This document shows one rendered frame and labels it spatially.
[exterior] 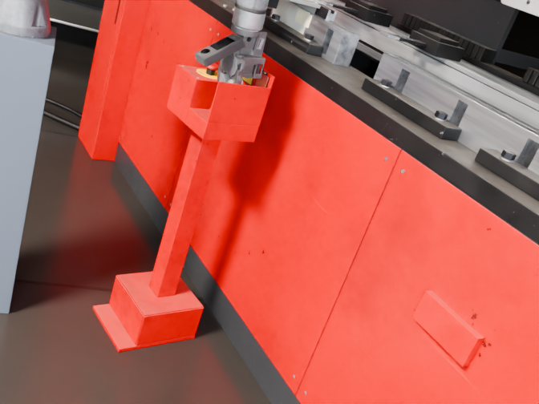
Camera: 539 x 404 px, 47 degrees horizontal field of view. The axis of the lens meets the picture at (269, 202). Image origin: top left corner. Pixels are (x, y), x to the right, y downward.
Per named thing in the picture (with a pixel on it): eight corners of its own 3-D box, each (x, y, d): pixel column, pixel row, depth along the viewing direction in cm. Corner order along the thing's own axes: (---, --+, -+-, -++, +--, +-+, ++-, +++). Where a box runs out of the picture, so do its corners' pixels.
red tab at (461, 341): (411, 317, 130) (425, 290, 127) (418, 317, 131) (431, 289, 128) (462, 367, 119) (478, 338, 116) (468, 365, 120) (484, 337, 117)
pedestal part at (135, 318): (91, 309, 187) (99, 276, 182) (165, 298, 203) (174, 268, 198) (118, 353, 174) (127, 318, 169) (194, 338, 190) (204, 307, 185)
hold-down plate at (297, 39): (257, 22, 198) (260, 14, 197) (271, 26, 201) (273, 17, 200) (305, 54, 177) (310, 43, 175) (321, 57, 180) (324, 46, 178)
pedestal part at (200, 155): (147, 285, 186) (194, 119, 164) (166, 283, 189) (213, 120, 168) (156, 297, 182) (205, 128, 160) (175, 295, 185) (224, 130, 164)
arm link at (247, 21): (245, 13, 142) (227, 2, 147) (241, 32, 144) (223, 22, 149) (272, 15, 146) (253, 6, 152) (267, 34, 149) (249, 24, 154)
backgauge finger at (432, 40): (368, 33, 172) (374, 15, 170) (432, 48, 187) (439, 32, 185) (395, 46, 164) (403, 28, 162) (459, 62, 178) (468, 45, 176)
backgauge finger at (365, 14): (306, 1, 196) (311, -15, 194) (367, 17, 211) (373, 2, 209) (326, 11, 187) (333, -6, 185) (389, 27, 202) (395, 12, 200)
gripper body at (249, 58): (261, 82, 155) (272, 34, 149) (232, 81, 149) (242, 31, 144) (244, 70, 160) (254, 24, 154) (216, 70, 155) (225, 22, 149)
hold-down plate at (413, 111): (360, 88, 157) (365, 77, 156) (376, 91, 160) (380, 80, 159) (440, 139, 136) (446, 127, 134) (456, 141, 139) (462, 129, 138)
